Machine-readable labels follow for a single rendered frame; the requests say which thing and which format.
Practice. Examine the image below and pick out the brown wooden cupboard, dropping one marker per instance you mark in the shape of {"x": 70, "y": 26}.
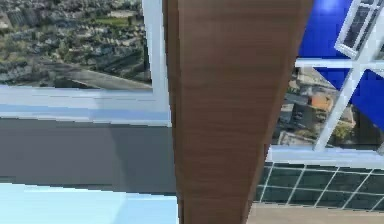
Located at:
{"x": 230, "y": 110}

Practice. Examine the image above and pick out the white framed window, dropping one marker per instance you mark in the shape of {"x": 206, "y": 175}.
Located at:
{"x": 333, "y": 100}
{"x": 73, "y": 50}

